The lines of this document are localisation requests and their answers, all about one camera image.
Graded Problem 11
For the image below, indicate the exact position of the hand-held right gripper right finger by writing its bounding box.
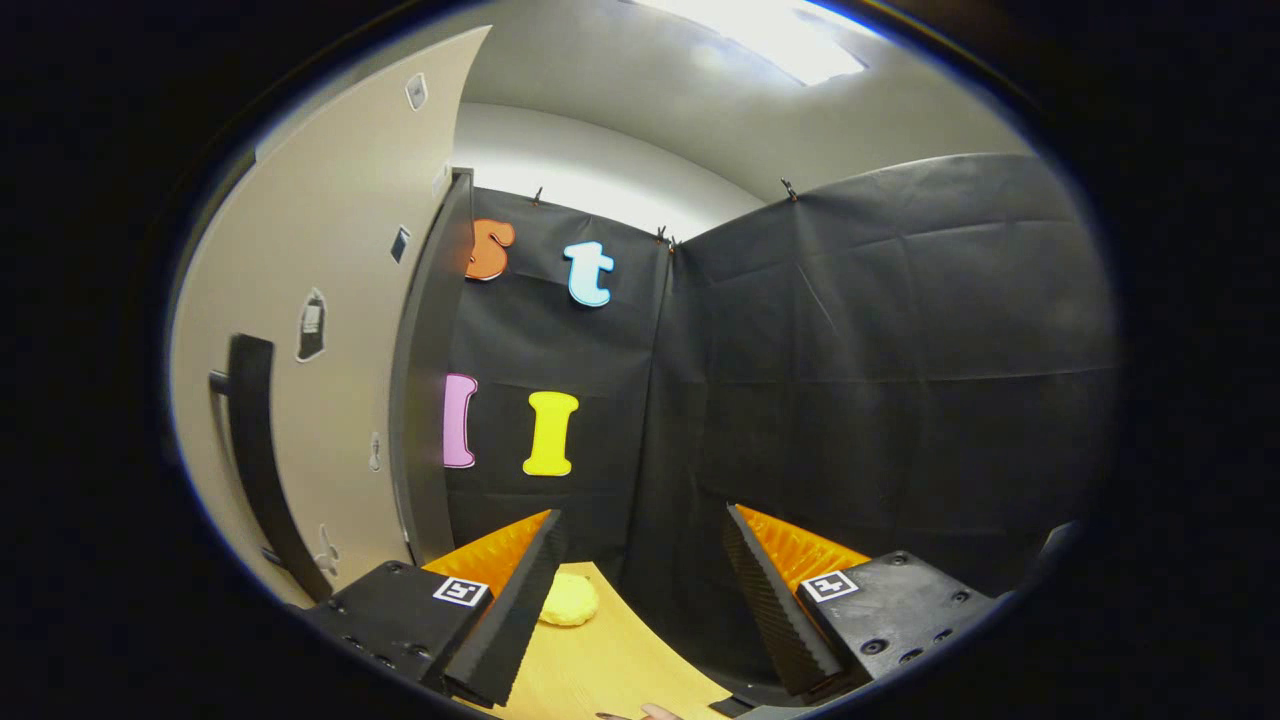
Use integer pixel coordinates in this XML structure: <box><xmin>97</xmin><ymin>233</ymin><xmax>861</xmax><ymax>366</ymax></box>
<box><xmin>722</xmin><ymin>503</ymin><xmax>1004</xmax><ymax>701</ymax></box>

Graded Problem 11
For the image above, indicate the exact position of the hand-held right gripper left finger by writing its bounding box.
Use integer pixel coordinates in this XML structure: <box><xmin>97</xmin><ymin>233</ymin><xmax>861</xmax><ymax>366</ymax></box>
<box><xmin>298</xmin><ymin>509</ymin><xmax>567</xmax><ymax>708</ymax></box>

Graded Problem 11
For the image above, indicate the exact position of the black cabinet door handle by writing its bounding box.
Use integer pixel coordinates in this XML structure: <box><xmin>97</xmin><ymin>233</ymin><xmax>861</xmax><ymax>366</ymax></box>
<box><xmin>207</xmin><ymin>333</ymin><xmax>336</xmax><ymax>605</ymax></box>

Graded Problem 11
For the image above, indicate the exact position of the beige cabinet door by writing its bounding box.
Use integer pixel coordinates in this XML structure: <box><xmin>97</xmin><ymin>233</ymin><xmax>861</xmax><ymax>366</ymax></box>
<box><xmin>168</xmin><ymin>25</ymin><xmax>493</xmax><ymax>609</ymax></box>

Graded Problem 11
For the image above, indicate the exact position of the yellow round soft object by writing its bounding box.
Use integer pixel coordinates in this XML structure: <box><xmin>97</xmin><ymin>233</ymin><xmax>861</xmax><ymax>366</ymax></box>
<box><xmin>538</xmin><ymin>572</ymin><xmax>601</xmax><ymax>628</ymax></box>

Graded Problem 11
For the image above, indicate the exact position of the black backdrop cloth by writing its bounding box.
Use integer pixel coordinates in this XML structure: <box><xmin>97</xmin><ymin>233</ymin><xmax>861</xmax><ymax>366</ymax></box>
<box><xmin>440</xmin><ymin>152</ymin><xmax>1119</xmax><ymax>691</ymax></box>

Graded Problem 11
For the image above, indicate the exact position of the grey object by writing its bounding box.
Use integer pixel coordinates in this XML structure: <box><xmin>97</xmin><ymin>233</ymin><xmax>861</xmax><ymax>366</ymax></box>
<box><xmin>1030</xmin><ymin>520</ymin><xmax>1084</xmax><ymax>593</ymax></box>

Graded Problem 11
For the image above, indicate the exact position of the long ceiling light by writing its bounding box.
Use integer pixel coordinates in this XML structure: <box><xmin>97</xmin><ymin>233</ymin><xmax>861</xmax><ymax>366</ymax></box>
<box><xmin>640</xmin><ymin>0</ymin><xmax>866</xmax><ymax>86</ymax></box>

